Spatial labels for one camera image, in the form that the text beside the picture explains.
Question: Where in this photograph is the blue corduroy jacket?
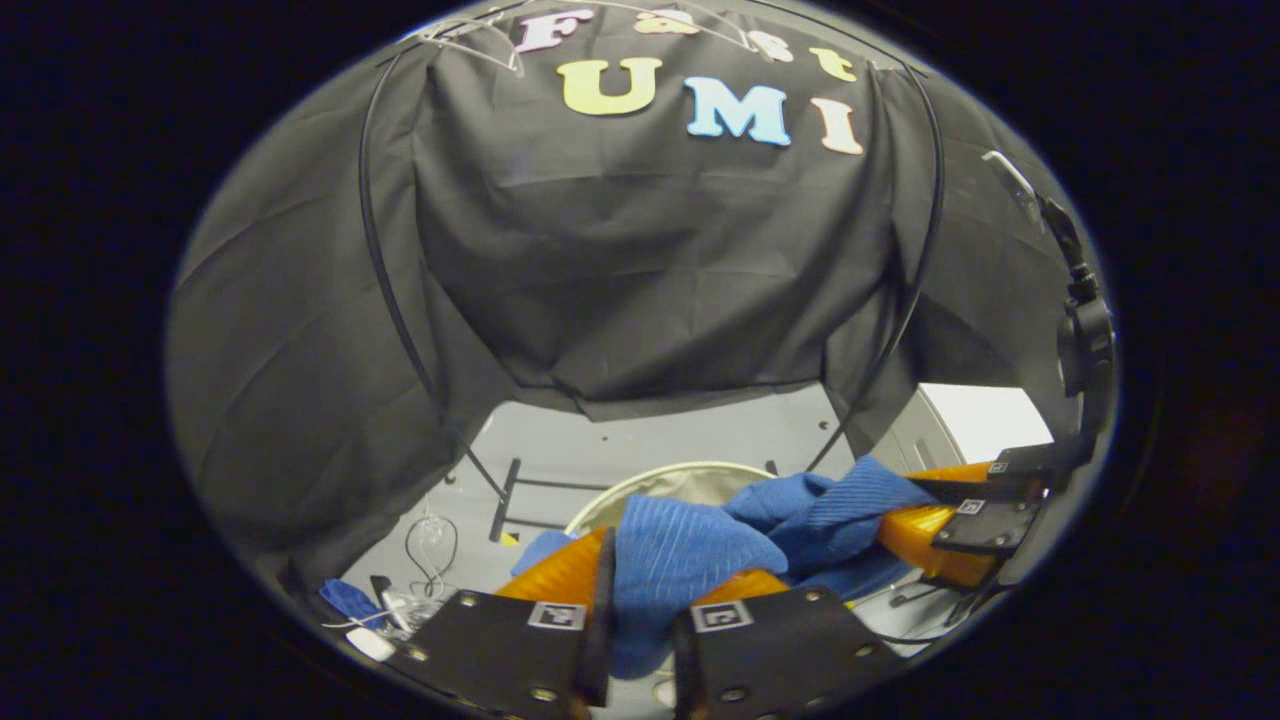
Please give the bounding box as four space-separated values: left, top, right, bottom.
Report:
510 455 936 681

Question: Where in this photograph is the black backdrop cloth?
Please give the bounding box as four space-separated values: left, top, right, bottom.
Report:
165 0 1111 601

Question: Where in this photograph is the white jacket clothes hanger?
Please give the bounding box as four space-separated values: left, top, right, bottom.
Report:
600 0 791 56

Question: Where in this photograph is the black camera cable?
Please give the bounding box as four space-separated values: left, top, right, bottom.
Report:
1035 195 1101 301

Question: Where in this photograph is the blue cloth piece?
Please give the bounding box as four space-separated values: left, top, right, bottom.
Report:
320 578 388 628

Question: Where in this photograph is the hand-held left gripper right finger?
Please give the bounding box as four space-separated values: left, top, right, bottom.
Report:
672 567 909 720

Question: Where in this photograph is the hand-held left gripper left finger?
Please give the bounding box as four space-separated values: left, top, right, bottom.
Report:
383 527 618 720

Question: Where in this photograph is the black clothes rack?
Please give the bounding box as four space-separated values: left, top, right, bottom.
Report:
357 0 946 546

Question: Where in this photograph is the black floor cable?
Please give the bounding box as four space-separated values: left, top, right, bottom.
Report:
858 583 993 644

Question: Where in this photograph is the white empty clothes hanger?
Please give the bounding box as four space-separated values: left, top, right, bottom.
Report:
415 15 526 76

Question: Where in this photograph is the small white box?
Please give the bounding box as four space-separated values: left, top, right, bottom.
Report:
345 625 398 663

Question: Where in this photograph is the white coiled cable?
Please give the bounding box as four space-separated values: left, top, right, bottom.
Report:
403 508 461 603

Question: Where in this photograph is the white flat plastic piece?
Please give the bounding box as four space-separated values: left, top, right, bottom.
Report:
983 150 1046 231

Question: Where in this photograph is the cream laundry hamper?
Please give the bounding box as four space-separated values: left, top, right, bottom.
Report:
563 460 783 541

